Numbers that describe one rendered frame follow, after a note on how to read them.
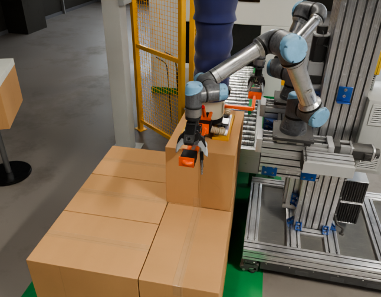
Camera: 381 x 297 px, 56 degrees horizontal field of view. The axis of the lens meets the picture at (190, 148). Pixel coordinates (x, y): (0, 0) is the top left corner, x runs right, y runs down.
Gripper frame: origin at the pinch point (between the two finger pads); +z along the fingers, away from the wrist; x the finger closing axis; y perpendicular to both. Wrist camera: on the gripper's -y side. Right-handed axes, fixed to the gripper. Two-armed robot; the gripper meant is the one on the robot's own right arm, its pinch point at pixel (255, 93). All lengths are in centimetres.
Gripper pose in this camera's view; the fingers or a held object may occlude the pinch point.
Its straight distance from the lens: 250.0
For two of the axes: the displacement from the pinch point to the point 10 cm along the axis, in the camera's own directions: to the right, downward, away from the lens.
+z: -0.3, 8.7, 5.0
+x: 9.8, 1.2, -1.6
